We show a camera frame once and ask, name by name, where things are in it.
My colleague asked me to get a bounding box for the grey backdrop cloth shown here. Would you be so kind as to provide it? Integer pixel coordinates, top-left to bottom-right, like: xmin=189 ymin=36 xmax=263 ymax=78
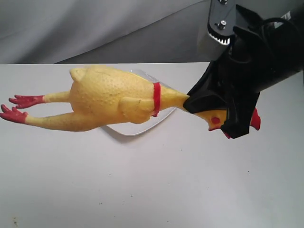
xmin=0 ymin=0 xmax=304 ymax=65

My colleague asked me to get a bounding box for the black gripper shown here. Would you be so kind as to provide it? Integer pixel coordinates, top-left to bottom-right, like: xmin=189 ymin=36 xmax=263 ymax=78
xmin=184 ymin=0 xmax=285 ymax=114

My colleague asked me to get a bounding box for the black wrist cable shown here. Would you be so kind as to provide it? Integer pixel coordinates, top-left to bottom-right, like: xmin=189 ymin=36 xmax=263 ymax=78
xmin=260 ymin=17 xmax=294 ymax=30

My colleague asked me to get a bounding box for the yellow rubber chicken toy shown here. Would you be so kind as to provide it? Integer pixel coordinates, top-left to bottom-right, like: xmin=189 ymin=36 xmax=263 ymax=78
xmin=0 ymin=66 xmax=262 ymax=140

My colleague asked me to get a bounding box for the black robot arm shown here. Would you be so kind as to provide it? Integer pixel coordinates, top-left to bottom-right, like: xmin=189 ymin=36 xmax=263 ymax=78
xmin=183 ymin=0 xmax=304 ymax=139

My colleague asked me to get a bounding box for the white square plate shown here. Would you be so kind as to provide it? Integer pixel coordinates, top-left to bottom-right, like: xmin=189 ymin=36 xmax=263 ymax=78
xmin=102 ymin=68 xmax=176 ymax=137

